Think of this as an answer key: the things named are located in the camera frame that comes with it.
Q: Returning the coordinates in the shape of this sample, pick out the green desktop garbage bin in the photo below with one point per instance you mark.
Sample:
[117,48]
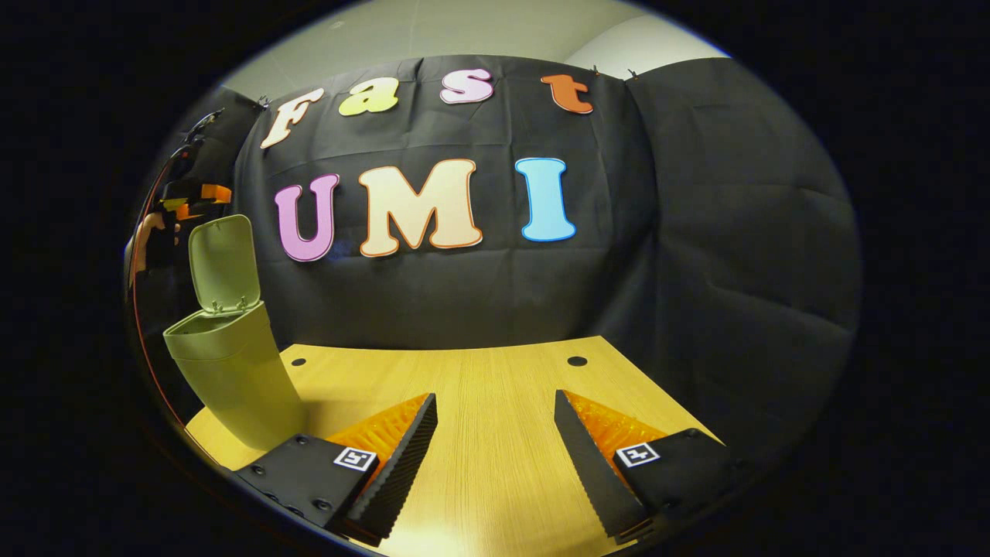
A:
[232,371]

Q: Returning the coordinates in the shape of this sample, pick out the black backdrop cloth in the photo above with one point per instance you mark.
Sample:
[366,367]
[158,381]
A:
[479,294]

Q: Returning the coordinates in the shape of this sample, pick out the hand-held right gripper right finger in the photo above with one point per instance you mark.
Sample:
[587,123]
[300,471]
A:
[592,472]

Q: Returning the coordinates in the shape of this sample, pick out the wooden desktop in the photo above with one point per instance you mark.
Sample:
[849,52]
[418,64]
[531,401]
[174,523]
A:
[495,402]

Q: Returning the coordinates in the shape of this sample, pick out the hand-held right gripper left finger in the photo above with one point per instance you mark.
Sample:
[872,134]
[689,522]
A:
[406,464]

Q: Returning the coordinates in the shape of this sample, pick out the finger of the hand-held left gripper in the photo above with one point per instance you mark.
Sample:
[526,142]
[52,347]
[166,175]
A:
[216,192]

